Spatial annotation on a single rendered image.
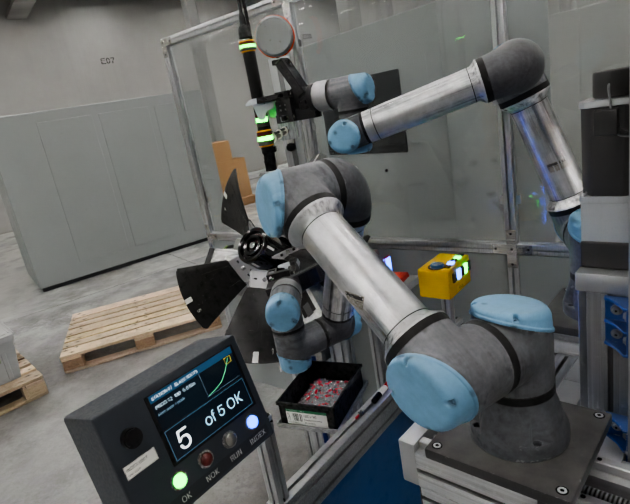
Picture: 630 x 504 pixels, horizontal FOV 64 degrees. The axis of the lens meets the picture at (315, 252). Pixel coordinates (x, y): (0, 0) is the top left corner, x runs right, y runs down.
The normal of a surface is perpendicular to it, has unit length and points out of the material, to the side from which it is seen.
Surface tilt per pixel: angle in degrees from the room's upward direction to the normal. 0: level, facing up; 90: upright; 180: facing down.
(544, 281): 90
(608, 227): 90
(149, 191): 90
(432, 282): 90
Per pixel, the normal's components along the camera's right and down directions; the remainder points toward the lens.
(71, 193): 0.59, 0.13
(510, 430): -0.53, 0.02
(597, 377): -0.65, 0.32
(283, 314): -0.02, 0.28
